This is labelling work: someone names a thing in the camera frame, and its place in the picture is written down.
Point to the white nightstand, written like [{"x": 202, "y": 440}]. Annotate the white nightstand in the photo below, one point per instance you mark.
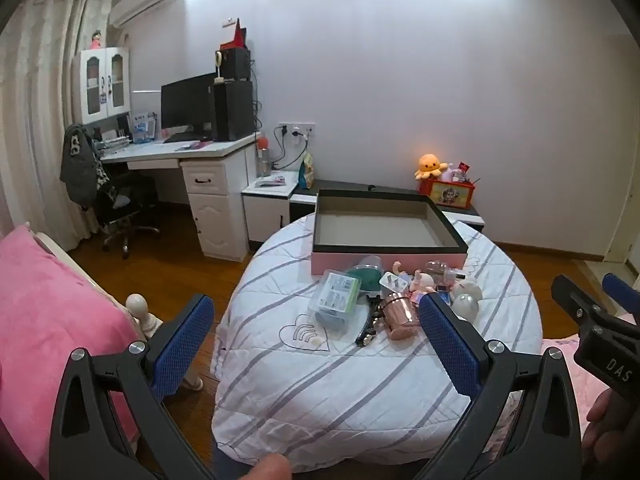
[{"x": 265, "y": 215}]

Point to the white desk with drawers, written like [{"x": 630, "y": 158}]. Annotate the white desk with drawers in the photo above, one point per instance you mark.
[{"x": 215, "y": 190}]

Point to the papers on nightstand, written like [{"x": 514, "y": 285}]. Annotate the papers on nightstand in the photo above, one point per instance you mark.
[{"x": 270, "y": 181}]

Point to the grey patterned clothing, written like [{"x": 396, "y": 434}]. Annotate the grey patterned clothing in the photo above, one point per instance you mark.
[{"x": 80, "y": 160}]

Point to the small white stand lamp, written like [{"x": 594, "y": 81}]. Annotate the small white stand lamp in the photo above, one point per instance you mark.
[{"x": 218, "y": 60}]

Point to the pink white block figure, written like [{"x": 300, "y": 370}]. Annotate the pink white block figure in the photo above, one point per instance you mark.
[{"x": 422, "y": 285}]

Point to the cream curtain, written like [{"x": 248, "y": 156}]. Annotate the cream curtain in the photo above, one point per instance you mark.
[{"x": 40, "y": 110}]

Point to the small clear bottle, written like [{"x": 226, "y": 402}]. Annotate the small clear bottle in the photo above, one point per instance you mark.
[{"x": 445, "y": 272}]

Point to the blue white packets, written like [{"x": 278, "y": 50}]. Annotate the blue white packets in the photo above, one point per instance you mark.
[{"x": 143, "y": 127}]

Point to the black computer tower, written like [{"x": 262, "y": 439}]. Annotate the black computer tower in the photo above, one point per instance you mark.
[{"x": 232, "y": 110}]

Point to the white striped quilt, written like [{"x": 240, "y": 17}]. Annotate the white striped quilt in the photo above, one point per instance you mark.
[{"x": 350, "y": 395}]

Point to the purple plush toy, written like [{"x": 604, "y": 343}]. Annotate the purple plush toy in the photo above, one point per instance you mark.
[{"x": 450, "y": 174}]

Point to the white wall power outlet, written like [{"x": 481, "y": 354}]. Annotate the white wall power outlet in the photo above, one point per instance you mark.
[{"x": 297, "y": 130}]

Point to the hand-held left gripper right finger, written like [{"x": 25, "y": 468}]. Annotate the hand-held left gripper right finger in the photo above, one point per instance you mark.
[{"x": 450, "y": 345}]

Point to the black beaded hair clip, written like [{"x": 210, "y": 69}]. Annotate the black beaded hair clip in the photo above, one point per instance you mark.
[{"x": 369, "y": 325}]

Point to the clear bottle with red cap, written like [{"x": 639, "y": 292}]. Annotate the clear bottle with red cap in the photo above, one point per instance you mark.
[{"x": 263, "y": 157}]

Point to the small pink doll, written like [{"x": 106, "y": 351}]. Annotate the small pink doll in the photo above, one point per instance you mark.
[{"x": 97, "y": 40}]

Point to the person's right hand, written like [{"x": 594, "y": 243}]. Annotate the person's right hand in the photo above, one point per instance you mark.
[{"x": 602, "y": 425}]

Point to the red storage box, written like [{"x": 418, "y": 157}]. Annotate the red storage box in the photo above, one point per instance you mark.
[{"x": 447, "y": 194}]

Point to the small white clear packet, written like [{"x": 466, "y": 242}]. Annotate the small white clear packet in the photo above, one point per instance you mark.
[{"x": 391, "y": 284}]

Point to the orange octopus plush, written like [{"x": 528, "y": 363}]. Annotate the orange octopus plush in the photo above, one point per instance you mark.
[{"x": 430, "y": 165}]

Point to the black and white low cabinet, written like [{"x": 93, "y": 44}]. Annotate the black and white low cabinet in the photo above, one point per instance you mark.
[{"x": 465, "y": 215}]

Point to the pink floral quilt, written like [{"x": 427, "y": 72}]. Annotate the pink floral quilt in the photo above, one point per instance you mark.
[{"x": 565, "y": 360}]

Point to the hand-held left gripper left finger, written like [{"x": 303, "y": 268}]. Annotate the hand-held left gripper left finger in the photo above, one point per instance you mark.
[{"x": 182, "y": 345}]

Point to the green round container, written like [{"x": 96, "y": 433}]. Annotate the green round container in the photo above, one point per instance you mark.
[{"x": 367, "y": 277}]

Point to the person's left hand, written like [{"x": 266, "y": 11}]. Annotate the person's left hand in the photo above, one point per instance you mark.
[{"x": 267, "y": 469}]

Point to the rose gold cup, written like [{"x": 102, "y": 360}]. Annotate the rose gold cup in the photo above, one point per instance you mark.
[{"x": 400, "y": 317}]

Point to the red card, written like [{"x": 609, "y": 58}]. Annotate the red card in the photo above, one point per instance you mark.
[{"x": 465, "y": 170}]

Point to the white air conditioner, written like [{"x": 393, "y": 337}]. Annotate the white air conditioner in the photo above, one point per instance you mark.
[{"x": 145, "y": 0}]

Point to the clear plastic box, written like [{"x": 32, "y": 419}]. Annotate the clear plastic box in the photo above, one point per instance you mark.
[{"x": 332, "y": 300}]

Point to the white bed post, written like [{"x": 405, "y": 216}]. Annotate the white bed post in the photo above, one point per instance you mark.
[{"x": 137, "y": 307}]

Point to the black computer monitor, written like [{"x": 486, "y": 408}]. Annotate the black computer monitor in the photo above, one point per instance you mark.
[{"x": 187, "y": 105}]

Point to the pink items on desk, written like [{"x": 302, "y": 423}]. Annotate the pink items on desk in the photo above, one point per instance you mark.
[{"x": 195, "y": 145}]

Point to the stack of books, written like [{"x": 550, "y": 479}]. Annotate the stack of books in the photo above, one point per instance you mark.
[{"x": 112, "y": 144}]

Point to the black office chair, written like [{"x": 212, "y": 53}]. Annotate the black office chair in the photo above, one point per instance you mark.
[{"x": 127, "y": 200}]

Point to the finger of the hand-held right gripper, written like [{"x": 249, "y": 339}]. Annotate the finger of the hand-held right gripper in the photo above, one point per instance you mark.
[
  {"x": 575, "y": 300},
  {"x": 622, "y": 292}
]

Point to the white glass-door cabinet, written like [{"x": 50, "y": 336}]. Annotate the white glass-door cabinet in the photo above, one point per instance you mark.
[{"x": 102, "y": 85}]

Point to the pink box with black rim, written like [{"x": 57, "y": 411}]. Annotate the pink box with black rim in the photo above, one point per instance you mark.
[{"x": 380, "y": 225}]

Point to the red paper bag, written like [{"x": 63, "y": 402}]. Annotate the red paper bag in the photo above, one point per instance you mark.
[{"x": 239, "y": 35}]

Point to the blue yellow snack bag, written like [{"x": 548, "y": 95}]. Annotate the blue yellow snack bag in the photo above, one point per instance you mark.
[{"x": 307, "y": 172}]

